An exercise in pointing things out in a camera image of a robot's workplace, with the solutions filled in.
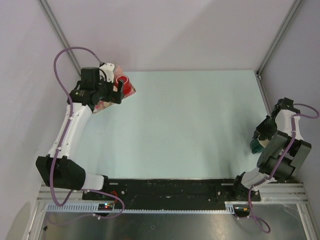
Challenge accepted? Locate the red mug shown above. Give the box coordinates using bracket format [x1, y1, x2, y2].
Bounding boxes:
[114, 75, 132, 95]

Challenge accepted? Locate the dark green mug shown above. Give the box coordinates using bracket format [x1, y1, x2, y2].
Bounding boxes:
[250, 138, 270, 154]

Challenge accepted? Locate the pink mug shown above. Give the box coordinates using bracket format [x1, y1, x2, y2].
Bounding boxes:
[113, 64, 124, 79]

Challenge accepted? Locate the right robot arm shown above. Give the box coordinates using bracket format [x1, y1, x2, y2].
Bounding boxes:
[231, 97, 312, 201]

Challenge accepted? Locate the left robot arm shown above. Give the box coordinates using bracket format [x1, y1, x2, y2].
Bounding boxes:
[35, 63, 130, 200]

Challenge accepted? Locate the floral tray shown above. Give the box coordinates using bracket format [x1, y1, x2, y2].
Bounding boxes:
[93, 86, 136, 114]

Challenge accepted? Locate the right controller board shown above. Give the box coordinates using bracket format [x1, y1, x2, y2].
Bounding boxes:
[233, 205, 251, 218]

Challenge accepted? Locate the controller board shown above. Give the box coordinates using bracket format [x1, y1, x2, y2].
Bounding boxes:
[233, 205, 251, 218]
[98, 203, 114, 211]

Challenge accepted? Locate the left controller board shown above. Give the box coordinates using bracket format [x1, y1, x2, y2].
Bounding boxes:
[98, 203, 114, 211]

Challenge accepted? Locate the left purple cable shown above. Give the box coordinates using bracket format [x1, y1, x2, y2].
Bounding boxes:
[47, 46, 126, 227]

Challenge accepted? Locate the aluminium frame rail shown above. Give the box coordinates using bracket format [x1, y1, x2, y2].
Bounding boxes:
[36, 183, 309, 204]

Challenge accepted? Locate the left corner aluminium post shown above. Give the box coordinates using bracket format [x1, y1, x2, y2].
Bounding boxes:
[37, 0, 81, 76]

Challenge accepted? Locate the corner aluminium post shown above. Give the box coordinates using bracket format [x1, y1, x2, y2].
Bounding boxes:
[256, 0, 305, 76]
[37, 0, 81, 76]

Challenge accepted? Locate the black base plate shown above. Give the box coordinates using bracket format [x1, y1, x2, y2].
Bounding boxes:
[82, 178, 261, 211]

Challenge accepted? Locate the grey cable duct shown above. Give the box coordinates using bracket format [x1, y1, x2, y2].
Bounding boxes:
[46, 201, 251, 215]

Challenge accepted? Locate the right corner aluminium post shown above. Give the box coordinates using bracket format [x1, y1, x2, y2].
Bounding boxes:
[256, 0, 305, 76]

